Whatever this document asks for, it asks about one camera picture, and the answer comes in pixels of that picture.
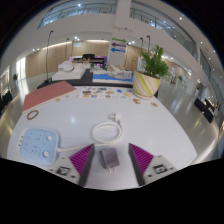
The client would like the potted plant in striped pot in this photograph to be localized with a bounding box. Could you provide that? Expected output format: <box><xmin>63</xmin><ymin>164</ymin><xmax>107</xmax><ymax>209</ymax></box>
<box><xmin>132</xmin><ymin>45</ymin><xmax>170</xmax><ymax>100</ymax></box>

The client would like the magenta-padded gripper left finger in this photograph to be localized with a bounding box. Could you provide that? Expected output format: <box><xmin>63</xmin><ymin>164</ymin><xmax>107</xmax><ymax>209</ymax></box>
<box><xmin>49</xmin><ymin>143</ymin><xmax>96</xmax><ymax>188</ymax></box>

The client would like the colourful sticker sheet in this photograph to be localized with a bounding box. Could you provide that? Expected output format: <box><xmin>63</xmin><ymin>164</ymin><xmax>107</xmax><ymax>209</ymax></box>
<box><xmin>79</xmin><ymin>86</ymin><xmax>133</xmax><ymax>100</ymax></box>

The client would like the pink rectangular mat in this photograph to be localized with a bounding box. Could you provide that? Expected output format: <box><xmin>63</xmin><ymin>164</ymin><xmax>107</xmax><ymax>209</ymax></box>
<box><xmin>21</xmin><ymin>80</ymin><xmax>78</xmax><ymax>114</ymax></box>

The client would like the white and blue power strip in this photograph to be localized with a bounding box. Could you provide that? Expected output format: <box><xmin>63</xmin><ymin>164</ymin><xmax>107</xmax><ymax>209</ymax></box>
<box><xmin>16</xmin><ymin>127</ymin><xmax>61</xmax><ymax>166</ymax></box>

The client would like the blue display mat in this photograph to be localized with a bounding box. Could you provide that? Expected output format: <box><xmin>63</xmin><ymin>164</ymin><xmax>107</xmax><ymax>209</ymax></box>
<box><xmin>92</xmin><ymin>64</ymin><xmax>134</xmax><ymax>84</ymax></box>

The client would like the black display table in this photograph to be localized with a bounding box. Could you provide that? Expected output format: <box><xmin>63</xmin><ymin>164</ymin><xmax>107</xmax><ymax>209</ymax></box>
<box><xmin>36</xmin><ymin>69</ymin><xmax>134</xmax><ymax>90</ymax></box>

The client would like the black piano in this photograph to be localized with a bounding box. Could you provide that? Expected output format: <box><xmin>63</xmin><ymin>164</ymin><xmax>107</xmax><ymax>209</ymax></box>
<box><xmin>71</xmin><ymin>53</ymin><xmax>108</xmax><ymax>65</ymax></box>

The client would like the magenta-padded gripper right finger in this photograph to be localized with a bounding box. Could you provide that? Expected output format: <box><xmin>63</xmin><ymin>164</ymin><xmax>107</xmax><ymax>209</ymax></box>
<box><xmin>128</xmin><ymin>142</ymin><xmax>179</xmax><ymax>187</ymax></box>

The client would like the white display model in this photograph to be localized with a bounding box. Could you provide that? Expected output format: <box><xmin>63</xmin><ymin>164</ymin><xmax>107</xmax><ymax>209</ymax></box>
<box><xmin>51</xmin><ymin>61</ymin><xmax>87</xmax><ymax>82</ymax></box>

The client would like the dark covered tables group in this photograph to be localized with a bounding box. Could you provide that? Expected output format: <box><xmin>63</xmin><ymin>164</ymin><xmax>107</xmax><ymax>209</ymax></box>
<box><xmin>0</xmin><ymin>91</ymin><xmax>14</xmax><ymax>111</ymax></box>
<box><xmin>194</xmin><ymin>97</ymin><xmax>216</xmax><ymax>124</ymax></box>

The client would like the purple-grey charger block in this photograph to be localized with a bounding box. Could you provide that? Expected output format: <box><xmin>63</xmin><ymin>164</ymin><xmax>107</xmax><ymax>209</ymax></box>
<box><xmin>98</xmin><ymin>147</ymin><xmax>121</xmax><ymax>174</ymax></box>

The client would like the direction sign with arrows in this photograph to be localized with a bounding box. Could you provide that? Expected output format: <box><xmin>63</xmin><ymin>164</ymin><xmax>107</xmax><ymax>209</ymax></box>
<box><xmin>110</xmin><ymin>37</ymin><xmax>128</xmax><ymax>54</ymax></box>

